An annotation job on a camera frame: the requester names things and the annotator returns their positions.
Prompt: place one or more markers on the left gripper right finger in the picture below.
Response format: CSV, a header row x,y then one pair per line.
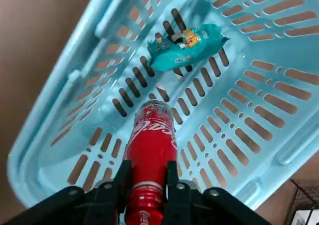
x,y
184,205

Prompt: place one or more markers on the red cola bottle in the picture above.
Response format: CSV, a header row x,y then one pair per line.
x,y
149,147

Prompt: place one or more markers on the teal chips bag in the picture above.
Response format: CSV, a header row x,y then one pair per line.
x,y
184,50

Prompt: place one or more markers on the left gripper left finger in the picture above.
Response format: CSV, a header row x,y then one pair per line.
x,y
104,202

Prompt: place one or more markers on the light blue plastic basket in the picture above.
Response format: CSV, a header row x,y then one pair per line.
x,y
249,60

